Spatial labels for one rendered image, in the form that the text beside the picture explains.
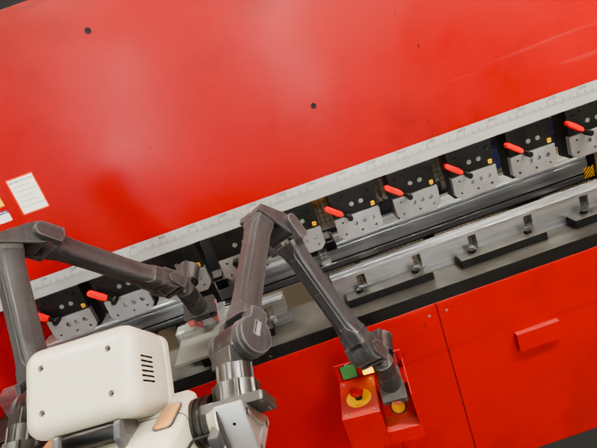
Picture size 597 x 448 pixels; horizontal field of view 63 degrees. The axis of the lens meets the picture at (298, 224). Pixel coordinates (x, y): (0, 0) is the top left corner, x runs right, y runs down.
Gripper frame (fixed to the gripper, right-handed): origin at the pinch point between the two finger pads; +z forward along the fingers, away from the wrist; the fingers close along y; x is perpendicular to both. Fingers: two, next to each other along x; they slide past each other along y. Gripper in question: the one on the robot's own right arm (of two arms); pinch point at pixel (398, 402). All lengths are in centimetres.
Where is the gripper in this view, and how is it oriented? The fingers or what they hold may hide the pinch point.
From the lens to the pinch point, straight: 149.7
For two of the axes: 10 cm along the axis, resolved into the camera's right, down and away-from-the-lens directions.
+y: -0.7, -5.8, 8.1
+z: 3.3, 7.5, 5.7
